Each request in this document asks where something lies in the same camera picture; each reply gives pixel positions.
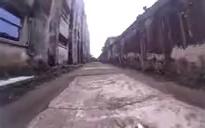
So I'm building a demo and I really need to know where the pale distant building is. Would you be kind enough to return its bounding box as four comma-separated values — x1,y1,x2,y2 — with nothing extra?
101,35,118,62

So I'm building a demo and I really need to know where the grey cracked concrete path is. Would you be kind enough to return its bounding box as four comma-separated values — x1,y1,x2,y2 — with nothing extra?
26,61,205,128

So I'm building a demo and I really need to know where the grey concrete building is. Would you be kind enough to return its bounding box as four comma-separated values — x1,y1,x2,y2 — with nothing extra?
0,0,92,81

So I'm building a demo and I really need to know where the dark dirt strip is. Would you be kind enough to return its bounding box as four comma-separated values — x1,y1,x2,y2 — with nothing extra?
104,62,205,114
0,63,88,128

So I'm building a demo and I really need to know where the weathered dark long wall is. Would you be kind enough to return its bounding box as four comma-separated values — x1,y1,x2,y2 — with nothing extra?
98,0,205,88

